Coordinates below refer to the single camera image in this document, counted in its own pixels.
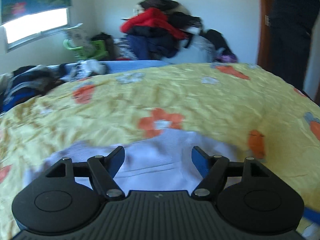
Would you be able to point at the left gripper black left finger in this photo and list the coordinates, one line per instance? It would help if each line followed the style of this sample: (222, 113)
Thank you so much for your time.
(68, 195)

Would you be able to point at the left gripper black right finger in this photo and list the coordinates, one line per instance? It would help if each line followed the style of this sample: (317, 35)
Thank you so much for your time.
(247, 195)

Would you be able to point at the light lavender long-sleeve top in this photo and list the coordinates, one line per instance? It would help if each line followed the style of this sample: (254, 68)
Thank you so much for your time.
(162, 163)

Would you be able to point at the folded dark clothes stack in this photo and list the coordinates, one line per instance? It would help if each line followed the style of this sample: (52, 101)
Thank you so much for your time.
(29, 81)

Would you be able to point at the bright bedroom window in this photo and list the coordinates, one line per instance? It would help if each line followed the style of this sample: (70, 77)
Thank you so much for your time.
(31, 27)

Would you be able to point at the dark clothes pile top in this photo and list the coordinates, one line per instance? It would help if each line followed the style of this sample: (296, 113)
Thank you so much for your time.
(178, 15)

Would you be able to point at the yellow cartoon print quilt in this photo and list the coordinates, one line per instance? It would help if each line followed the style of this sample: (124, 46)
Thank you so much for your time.
(240, 104)

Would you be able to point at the crumpled white plastic bag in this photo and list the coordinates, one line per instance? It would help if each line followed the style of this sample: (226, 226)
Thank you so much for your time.
(87, 68)

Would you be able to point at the blue knitted blanket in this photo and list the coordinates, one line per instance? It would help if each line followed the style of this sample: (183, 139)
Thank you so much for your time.
(113, 67)

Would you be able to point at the green plastic chair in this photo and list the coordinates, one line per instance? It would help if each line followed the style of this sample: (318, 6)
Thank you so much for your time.
(96, 51)

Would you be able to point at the translucent plastic storage bag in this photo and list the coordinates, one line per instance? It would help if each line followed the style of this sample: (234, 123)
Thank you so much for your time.
(199, 50)

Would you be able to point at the grey patterned pillow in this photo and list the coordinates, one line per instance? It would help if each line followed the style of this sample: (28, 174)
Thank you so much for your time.
(78, 38)

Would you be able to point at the navy blue garment on pile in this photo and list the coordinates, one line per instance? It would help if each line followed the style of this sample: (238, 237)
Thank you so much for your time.
(148, 42)

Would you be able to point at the red jacket on pile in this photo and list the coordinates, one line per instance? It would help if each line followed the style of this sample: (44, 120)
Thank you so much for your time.
(151, 18)

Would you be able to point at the black bag by wall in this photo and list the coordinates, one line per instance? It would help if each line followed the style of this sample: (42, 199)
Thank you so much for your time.
(218, 41)

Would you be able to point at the brown wooden door frame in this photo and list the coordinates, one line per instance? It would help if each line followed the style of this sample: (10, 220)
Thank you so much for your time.
(264, 42)

